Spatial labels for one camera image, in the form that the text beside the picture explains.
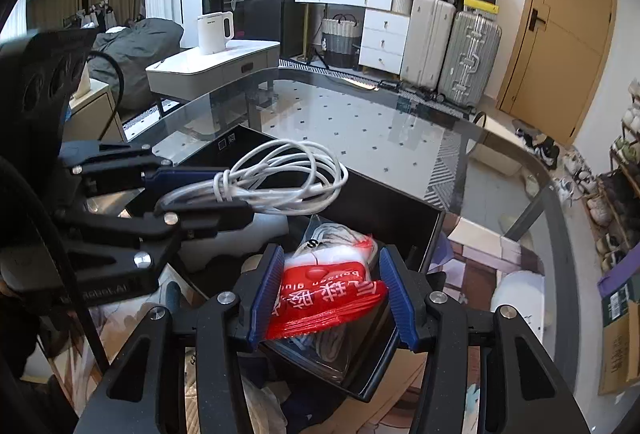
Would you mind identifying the overturned beige waste bin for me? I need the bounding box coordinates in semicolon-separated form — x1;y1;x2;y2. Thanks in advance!
466;111;534;177

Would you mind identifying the white cable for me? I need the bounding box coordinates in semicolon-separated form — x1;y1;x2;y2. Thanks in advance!
154;138;350;218

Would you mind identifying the grey bean bag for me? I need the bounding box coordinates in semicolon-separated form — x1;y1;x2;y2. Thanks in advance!
92;18;183;113

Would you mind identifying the wooden low cabinet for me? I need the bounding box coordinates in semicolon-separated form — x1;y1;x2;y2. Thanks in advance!
62;79;115;142

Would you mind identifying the wooden door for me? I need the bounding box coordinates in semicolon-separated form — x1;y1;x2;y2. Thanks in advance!
497;0;617;146

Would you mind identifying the red balloon glue bag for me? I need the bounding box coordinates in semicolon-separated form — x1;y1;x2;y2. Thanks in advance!
266;260;387;340

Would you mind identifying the black camera cable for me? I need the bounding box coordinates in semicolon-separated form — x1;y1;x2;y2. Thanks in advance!
86;49;126;143

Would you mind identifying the white electric kettle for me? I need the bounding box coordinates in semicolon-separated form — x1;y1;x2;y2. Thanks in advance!
196;12;234;55

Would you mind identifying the silver suitcase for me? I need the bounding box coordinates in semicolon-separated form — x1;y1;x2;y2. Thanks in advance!
438;12;502;109

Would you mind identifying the white side table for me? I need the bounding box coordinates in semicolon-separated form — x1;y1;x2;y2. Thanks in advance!
145;40;280;102

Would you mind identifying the white vanity desk with drawers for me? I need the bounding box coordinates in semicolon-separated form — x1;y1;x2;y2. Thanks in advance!
295;0;412;76

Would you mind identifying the black cardboard box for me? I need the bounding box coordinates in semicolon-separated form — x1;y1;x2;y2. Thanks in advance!
177;124;446;404

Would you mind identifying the wooden shoe rack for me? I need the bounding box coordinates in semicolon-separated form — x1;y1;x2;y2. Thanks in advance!
587;79;639;272

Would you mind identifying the woven laundry basket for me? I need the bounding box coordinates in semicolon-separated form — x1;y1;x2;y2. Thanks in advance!
321;14;362;68

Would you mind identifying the white suitcase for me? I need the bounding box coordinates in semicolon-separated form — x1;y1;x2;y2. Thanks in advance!
400;0;456;92

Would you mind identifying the brown cardboard box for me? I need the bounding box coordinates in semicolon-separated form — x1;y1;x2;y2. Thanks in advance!
599;280;639;395

